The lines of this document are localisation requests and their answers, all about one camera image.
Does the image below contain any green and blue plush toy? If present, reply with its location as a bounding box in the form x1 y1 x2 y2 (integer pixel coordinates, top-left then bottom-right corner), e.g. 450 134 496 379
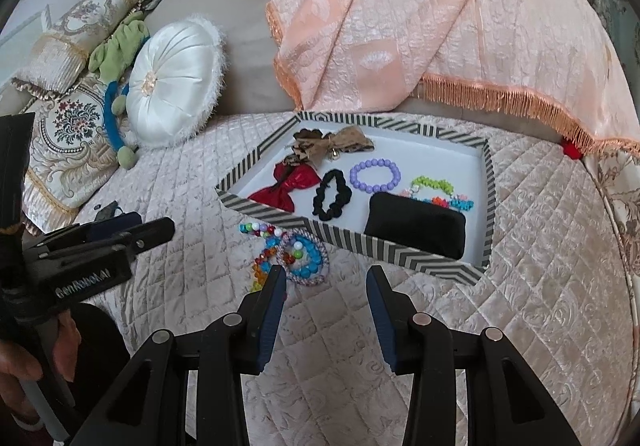
89 11 151 171

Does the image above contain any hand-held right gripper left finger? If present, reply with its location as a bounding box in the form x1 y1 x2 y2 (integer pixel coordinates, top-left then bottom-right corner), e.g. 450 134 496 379
67 265 288 446

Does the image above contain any orange faceted bead bracelet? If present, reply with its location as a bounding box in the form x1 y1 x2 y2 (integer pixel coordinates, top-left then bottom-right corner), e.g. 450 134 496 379
248 239 293 292

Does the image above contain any multicolour round bead bracelet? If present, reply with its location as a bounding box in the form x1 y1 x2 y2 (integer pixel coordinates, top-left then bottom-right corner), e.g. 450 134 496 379
240 222 286 239

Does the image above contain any person's left hand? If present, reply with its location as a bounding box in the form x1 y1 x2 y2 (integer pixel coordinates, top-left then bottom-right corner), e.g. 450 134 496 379
0 313 83 419

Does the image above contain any black scrunchie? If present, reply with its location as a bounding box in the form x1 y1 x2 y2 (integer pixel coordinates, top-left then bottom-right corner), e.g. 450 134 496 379
312 169 355 219

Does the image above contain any striped jewelry box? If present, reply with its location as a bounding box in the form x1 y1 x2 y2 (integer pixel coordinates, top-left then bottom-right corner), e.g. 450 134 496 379
215 110 496 286

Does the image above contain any peach fringed blanket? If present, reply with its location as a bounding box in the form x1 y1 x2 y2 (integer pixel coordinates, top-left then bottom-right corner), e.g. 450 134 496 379
265 0 640 158

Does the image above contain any white round satin cushion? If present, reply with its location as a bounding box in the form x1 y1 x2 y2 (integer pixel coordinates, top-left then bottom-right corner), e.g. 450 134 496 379
125 14 227 149

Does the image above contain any cream floral printed cushion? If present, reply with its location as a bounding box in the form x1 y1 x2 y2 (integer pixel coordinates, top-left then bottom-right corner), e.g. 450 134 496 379
582 153 640 287

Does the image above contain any turquoise bead bracelet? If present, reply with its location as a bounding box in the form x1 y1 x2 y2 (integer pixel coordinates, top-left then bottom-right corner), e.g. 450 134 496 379
287 236 328 282

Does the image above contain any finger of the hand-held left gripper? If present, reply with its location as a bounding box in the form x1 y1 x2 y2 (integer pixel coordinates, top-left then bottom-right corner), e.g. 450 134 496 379
65 201 142 242
75 217 176 259

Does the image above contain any embroidered bolster cushion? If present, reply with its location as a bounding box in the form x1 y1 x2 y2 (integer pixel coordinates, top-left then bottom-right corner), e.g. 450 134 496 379
15 0 151 100

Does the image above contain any quilted beige bed cover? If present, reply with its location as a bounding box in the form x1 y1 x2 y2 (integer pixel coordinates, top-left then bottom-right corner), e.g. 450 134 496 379
50 111 636 446

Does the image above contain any green bead bracelet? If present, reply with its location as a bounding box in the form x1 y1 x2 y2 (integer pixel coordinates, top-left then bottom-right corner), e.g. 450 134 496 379
411 176 455 197

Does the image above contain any purple bead bracelet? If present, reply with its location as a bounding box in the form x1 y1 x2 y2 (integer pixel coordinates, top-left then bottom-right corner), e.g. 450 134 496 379
350 159 402 193

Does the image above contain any small red object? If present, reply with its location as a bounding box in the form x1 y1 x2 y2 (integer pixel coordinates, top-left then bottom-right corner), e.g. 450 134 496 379
560 137 586 161

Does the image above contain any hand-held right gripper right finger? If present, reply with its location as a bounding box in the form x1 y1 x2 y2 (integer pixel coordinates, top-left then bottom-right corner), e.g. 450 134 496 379
366 265 583 446

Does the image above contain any colourful flower bead bracelet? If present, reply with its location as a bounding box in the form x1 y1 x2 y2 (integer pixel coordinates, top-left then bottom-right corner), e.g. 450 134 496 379
402 191 473 213

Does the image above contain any grey upholstered sofa back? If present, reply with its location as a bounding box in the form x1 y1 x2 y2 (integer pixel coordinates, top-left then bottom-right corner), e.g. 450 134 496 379
147 0 568 147

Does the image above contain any floral embroidered square cushion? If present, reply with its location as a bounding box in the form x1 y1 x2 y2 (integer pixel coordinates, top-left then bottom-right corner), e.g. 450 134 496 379
20 76 141 232

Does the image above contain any black velvet pouch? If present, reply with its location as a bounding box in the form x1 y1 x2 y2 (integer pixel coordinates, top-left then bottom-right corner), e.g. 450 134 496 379
364 191 467 261

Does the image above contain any leopard print hair bow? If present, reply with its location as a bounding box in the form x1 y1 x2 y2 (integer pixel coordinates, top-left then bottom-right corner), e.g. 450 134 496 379
284 126 375 168

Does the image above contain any red glossy hair bow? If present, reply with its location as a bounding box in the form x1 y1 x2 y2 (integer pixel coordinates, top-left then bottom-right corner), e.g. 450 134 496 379
247 162 321 213

